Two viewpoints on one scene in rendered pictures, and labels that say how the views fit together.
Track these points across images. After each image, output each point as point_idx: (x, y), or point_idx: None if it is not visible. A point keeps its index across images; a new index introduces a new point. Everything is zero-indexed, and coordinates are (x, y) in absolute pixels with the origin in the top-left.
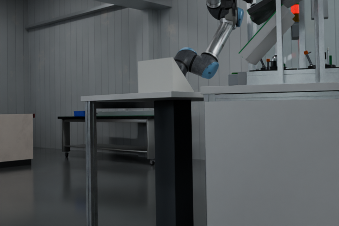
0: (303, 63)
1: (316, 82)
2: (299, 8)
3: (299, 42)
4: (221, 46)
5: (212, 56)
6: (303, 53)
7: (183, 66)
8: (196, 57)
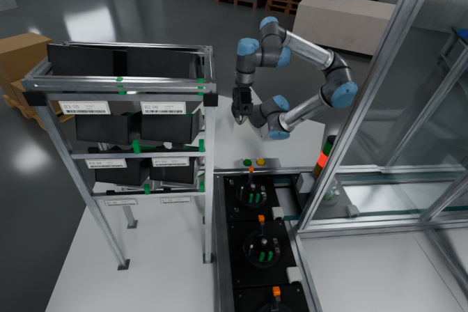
0: (302, 219)
1: (65, 259)
2: (325, 163)
3: (308, 197)
4: (298, 119)
5: (279, 124)
6: (306, 211)
7: (260, 115)
8: (271, 114)
